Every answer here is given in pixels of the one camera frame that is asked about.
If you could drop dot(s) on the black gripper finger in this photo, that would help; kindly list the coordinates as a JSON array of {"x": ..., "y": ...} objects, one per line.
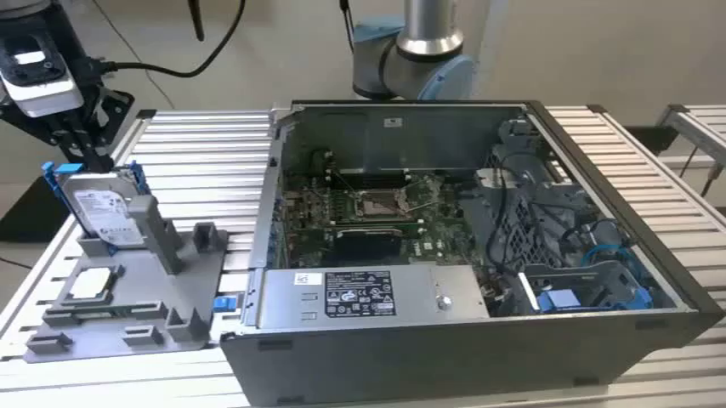
[
  {"x": 117, "y": 110},
  {"x": 28, "y": 123}
]

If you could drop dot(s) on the hard disk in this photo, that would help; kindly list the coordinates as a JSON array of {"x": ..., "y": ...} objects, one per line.
[{"x": 102, "y": 204}]

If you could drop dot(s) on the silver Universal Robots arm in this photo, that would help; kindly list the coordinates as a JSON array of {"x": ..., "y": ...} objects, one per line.
[{"x": 419, "y": 25}]

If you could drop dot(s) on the grey metal disk bay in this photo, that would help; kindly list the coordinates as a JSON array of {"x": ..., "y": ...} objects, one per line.
[{"x": 510, "y": 238}]

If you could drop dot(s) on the black monitor stand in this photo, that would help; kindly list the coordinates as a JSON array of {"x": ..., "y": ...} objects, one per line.
[{"x": 23, "y": 221}]

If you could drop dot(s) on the black hanging rod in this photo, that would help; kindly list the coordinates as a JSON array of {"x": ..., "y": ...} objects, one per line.
[{"x": 197, "y": 21}]

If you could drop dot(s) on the silver CPU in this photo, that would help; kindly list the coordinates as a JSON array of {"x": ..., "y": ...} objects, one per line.
[{"x": 91, "y": 284}]

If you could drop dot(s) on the grey parts rack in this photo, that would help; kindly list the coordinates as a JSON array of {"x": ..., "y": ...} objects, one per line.
[{"x": 142, "y": 297}]

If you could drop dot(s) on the green RAM stick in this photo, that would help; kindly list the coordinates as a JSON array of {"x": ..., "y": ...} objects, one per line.
[{"x": 102, "y": 309}]

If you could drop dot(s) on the white case label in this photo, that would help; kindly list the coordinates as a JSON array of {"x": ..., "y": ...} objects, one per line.
[{"x": 393, "y": 122}]

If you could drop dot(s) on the blue case latch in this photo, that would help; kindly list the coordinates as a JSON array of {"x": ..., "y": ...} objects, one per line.
[{"x": 222, "y": 304}]

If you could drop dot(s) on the CPU socket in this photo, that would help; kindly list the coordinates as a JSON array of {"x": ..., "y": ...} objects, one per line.
[{"x": 374, "y": 206}]

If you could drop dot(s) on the black graphics card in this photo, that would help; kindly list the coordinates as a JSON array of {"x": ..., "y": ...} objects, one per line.
[{"x": 369, "y": 244}]

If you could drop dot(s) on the silver power supply unit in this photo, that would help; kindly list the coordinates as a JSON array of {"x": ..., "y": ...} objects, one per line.
[{"x": 283, "y": 306}]

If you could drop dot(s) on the green motherboard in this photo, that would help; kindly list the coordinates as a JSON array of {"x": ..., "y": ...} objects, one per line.
[{"x": 437, "y": 238}]

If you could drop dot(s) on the black open PC case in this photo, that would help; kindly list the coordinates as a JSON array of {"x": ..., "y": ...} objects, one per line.
[{"x": 397, "y": 365}]

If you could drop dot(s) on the blue carrier block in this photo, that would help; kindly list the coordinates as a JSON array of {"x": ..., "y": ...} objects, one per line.
[{"x": 558, "y": 302}]

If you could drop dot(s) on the black box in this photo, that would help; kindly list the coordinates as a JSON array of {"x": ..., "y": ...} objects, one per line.
[{"x": 653, "y": 138}]

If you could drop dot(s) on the metal slat side table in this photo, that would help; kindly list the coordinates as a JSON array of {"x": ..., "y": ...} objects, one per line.
[{"x": 704, "y": 123}]

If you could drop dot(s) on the grey metal bay bracket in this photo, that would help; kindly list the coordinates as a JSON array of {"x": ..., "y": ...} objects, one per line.
[{"x": 601, "y": 276}]

